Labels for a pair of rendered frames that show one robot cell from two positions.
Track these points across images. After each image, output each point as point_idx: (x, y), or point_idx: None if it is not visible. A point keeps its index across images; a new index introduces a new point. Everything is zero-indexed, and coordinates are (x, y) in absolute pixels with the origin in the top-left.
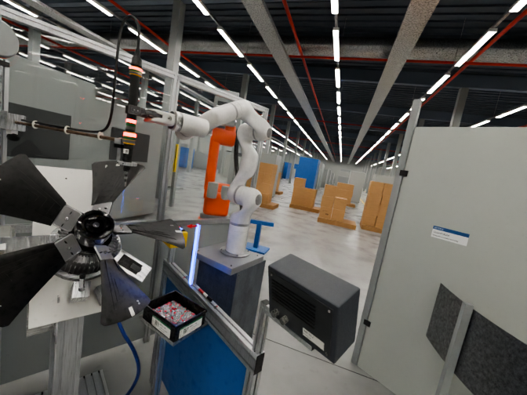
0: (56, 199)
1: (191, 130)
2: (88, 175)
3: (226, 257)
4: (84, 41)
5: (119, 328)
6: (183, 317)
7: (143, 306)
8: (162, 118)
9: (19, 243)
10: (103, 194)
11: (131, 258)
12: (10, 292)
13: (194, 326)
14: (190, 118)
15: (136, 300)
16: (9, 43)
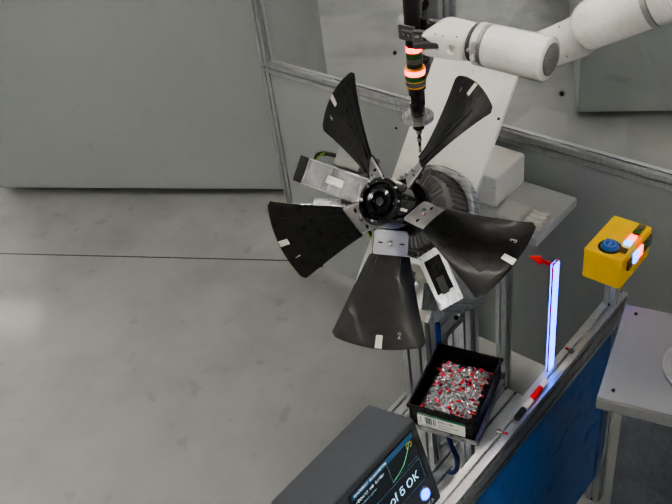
0: (364, 146)
1: (502, 70)
2: (492, 81)
3: (653, 368)
4: None
5: None
6: (454, 405)
7: (404, 346)
8: (438, 51)
9: (353, 185)
10: (427, 148)
11: (444, 265)
12: (306, 246)
13: (449, 428)
14: (497, 45)
15: (396, 331)
16: None
